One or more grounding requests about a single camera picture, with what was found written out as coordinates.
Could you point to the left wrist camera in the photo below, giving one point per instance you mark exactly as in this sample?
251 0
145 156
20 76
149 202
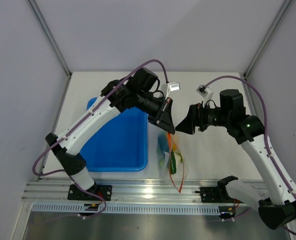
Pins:
167 88

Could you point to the white cauliflower with leaves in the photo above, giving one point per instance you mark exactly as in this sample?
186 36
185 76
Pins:
167 161

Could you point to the aluminium front rail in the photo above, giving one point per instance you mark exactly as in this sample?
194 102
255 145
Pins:
121 191

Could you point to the blue plastic bin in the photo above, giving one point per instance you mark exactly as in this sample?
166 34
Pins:
121 145

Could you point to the yellow orange mango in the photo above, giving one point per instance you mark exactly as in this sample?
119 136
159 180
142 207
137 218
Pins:
175 139

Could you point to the clear zip bag orange zipper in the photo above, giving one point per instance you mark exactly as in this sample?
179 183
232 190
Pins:
179 168

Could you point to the left aluminium frame post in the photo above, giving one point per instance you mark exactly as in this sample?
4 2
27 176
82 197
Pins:
36 11

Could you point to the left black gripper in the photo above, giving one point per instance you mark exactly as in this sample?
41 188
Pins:
163 117

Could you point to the dark green cucumber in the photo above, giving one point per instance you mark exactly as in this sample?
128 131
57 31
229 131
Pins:
163 143

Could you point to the white slotted cable duct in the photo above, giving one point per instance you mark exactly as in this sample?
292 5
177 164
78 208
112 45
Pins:
118 208

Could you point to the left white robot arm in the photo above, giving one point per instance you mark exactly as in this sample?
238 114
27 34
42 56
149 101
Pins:
140 89

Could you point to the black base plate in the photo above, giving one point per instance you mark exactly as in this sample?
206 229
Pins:
215 195
98 192

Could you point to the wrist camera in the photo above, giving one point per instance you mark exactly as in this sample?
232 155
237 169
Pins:
167 88
206 93

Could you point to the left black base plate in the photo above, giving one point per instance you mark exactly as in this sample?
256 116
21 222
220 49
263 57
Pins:
98 192

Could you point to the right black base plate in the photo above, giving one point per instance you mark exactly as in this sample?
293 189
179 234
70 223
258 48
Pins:
215 195

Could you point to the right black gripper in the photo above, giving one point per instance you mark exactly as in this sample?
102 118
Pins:
195 117

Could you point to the aluminium frame post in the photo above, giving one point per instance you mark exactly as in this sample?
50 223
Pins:
269 35
36 11

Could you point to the right aluminium frame post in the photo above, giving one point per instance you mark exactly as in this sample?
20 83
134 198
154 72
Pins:
269 35

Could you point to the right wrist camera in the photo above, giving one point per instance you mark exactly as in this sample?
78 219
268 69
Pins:
206 93

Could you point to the green grape bunch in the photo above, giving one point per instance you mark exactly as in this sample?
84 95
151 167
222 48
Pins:
160 156

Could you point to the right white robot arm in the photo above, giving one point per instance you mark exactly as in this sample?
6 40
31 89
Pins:
278 207

